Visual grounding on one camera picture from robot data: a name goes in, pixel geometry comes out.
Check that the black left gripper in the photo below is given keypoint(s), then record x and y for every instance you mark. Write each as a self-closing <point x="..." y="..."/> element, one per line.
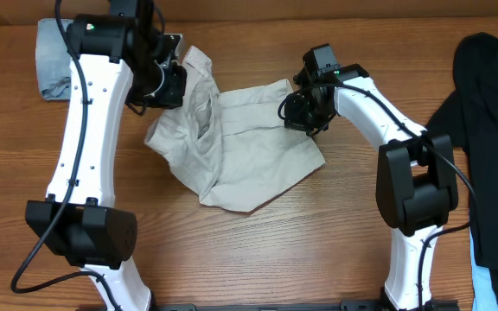
<point x="173" y="86"/>

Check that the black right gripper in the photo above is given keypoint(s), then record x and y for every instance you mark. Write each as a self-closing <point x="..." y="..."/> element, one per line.
<point x="297" y="121"/>

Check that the beige khaki shorts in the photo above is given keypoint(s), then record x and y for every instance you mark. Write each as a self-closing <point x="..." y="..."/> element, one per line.
<point x="231" y="148"/>

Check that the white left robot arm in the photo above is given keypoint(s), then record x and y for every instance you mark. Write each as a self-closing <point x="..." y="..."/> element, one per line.
<point x="117" y="61"/>

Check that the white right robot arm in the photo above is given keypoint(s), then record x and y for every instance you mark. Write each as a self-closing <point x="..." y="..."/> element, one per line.
<point x="416" y="186"/>

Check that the folded light blue jeans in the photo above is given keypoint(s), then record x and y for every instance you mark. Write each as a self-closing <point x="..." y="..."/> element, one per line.
<point x="52" y="62"/>

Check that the black garment pile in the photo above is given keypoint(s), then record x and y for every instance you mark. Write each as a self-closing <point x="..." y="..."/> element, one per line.
<point x="470" y="117"/>

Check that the light blue cloth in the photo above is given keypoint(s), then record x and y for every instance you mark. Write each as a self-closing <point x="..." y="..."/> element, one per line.
<point x="484" y="296"/>

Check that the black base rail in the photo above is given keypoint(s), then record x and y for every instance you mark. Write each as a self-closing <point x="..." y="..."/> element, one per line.
<point x="270" y="306"/>

